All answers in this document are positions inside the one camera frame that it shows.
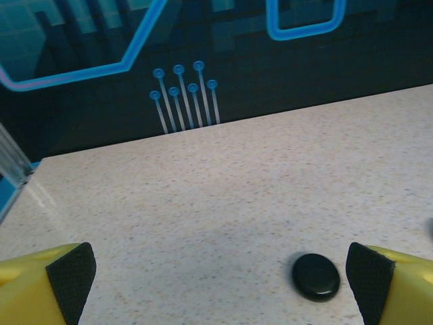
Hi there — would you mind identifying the black oval stone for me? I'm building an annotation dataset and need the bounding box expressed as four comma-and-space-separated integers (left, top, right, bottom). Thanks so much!
291, 253, 340, 303

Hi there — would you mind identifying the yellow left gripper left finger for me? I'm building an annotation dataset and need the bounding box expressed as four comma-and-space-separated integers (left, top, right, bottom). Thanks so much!
0, 242, 97, 325

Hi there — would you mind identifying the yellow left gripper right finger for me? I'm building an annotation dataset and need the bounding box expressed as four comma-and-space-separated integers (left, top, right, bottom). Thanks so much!
346, 242, 433, 325

